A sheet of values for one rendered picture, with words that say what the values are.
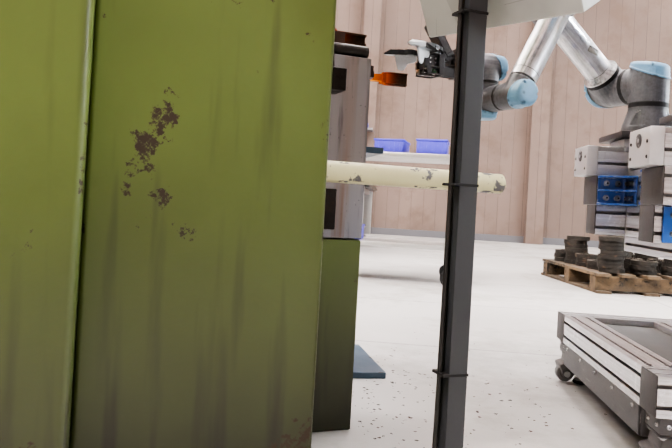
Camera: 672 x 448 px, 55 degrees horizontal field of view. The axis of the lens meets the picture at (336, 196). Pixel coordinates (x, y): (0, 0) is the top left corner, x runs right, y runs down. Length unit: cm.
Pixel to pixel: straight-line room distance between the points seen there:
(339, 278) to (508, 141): 1063
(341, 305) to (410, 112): 1051
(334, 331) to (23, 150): 85
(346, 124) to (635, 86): 101
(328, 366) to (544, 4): 94
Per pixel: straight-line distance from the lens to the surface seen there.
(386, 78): 233
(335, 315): 161
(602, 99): 233
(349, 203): 159
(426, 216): 1192
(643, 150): 169
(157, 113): 120
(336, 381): 165
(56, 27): 112
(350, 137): 159
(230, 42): 124
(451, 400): 127
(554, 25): 196
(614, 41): 1284
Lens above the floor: 56
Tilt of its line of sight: level
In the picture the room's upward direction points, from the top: 3 degrees clockwise
